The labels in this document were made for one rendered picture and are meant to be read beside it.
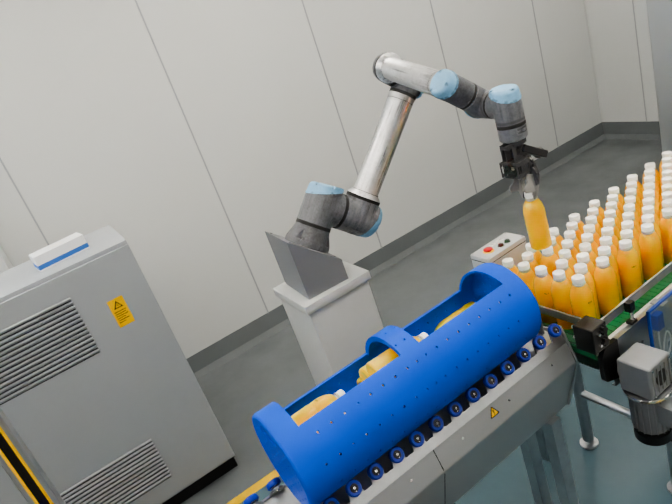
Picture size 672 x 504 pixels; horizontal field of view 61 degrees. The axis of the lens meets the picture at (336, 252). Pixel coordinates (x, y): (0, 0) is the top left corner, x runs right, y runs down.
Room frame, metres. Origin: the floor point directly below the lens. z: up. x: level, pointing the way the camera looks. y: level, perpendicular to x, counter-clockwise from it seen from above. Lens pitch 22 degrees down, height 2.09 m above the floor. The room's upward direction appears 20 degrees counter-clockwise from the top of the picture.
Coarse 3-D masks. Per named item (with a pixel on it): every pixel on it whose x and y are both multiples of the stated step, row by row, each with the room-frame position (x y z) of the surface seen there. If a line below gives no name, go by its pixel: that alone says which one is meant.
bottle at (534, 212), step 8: (528, 200) 1.75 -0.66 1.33; (536, 200) 1.75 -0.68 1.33; (528, 208) 1.75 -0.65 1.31; (536, 208) 1.74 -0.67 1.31; (544, 208) 1.75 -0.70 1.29; (528, 216) 1.75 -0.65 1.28; (536, 216) 1.73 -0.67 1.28; (544, 216) 1.74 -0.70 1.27; (528, 224) 1.75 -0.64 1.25; (536, 224) 1.73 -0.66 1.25; (544, 224) 1.73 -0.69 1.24; (528, 232) 1.76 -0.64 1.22; (536, 232) 1.74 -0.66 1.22; (544, 232) 1.73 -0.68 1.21; (536, 240) 1.74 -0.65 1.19; (544, 240) 1.73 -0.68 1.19; (536, 248) 1.74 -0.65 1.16; (544, 248) 1.73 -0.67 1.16
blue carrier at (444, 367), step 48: (480, 288) 1.68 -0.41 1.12; (528, 288) 1.50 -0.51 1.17; (384, 336) 1.41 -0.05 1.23; (432, 336) 1.37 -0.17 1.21; (480, 336) 1.38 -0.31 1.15; (528, 336) 1.46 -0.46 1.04; (336, 384) 1.47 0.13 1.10; (384, 384) 1.27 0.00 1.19; (432, 384) 1.29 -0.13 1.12; (288, 432) 1.18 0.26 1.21; (336, 432) 1.18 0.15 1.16; (384, 432) 1.21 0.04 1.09; (288, 480) 1.23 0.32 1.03; (336, 480) 1.14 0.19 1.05
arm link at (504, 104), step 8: (496, 88) 1.78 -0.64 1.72; (504, 88) 1.75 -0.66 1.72; (512, 88) 1.73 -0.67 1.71; (488, 96) 1.79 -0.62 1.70; (496, 96) 1.73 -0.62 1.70; (504, 96) 1.72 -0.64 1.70; (512, 96) 1.71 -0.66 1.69; (520, 96) 1.73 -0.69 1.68; (488, 104) 1.78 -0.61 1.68; (496, 104) 1.74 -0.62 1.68; (504, 104) 1.72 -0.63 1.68; (512, 104) 1.71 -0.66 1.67; (520, 104) 1.72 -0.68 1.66; (488, 112) 1.78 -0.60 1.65; (496, 112) 1.74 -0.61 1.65; (504, 112) 1.72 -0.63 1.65; (512, 112) 1.71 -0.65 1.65; (520, 112) 1.72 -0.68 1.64; (496, 120) 1.75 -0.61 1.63; (504, 120) 1.72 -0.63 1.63; (512, 120) 1.71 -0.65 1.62; (520, 120) 1.72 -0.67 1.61; (504, 128) 1.73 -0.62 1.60; (512, 128) 1.71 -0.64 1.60
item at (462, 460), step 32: (480, 384) 1.46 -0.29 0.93; (544, 384) 1.46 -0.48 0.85; (448, 416) 1.37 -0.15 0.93; (480, 416) 1.36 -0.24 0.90; (512, 416) 1.39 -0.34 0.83; (544, 416) 1.52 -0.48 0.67; (448, 448) 1.30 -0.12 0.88; (480, 448) 1.34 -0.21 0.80; (512, 448) 1.46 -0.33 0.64; (416, 480) 1.24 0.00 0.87; (448, 480) 1.29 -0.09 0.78
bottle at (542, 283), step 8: (536, 280) 1.70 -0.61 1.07; (544, 280) 1.68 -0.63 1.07; (552, 280) 1.68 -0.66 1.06; (536, 288) 1.69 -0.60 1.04; (544, 288) 1.67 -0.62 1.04; (536, 296) 1.70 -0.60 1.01; (544, 296) 1.67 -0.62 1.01; (544, 304) 1.68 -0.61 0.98; (552, 304) 1.67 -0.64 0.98; (544, 320) 1.69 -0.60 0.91; (552, 320) 1.67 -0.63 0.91
